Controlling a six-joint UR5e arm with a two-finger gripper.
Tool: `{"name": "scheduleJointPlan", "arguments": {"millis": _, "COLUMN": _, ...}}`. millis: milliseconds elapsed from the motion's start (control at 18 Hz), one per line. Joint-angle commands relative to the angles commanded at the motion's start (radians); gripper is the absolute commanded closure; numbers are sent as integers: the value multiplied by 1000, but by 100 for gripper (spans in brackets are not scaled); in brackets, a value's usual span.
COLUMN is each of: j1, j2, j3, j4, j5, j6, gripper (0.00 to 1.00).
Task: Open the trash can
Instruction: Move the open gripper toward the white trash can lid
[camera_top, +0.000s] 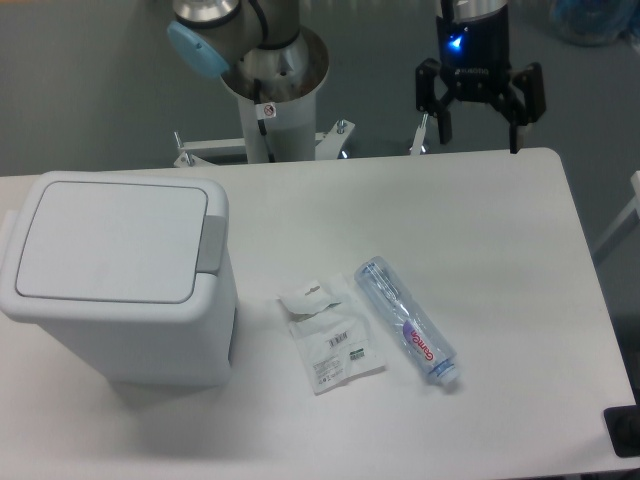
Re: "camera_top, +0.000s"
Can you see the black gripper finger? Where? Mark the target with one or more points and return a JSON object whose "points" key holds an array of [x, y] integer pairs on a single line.
{"points": [[427, 101], [521, 101]]}

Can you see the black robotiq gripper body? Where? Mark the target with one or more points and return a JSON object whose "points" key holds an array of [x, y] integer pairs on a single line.
{"points": [[473, 44]]}

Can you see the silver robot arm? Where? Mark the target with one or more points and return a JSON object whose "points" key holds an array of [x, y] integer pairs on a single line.
{"points": [[233, 28]]}

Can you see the white plastic trash can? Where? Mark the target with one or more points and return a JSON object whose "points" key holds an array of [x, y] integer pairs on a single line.
{"points": [[186, 343]]}

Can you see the white trash can lid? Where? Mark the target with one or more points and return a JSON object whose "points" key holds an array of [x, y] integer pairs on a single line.
{"points": [[112, 242]]}

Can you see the blue transparent bag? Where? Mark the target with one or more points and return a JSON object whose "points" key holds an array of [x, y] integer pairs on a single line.
{"points": [[590, 23]]}

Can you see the empty clear plastic bottle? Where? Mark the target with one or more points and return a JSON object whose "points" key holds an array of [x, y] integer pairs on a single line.
{"points": [[418, 336]]}

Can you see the grey lid push button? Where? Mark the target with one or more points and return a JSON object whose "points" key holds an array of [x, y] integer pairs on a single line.
{"points": [[212, 245]]}

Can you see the white plastic packaging bag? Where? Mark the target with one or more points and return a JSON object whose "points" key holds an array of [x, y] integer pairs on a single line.
{"points": [[332, 332]]}

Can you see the black clamp at table edge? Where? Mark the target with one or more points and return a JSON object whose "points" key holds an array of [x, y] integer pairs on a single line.
{"points": [[623, 427]]}

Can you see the white frame at right edge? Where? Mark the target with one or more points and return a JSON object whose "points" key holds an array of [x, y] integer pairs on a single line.
{"points": [[620, 227]]}

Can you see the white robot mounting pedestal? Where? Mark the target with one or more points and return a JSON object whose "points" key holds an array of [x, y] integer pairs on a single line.
{"points": [[276, 91]]}

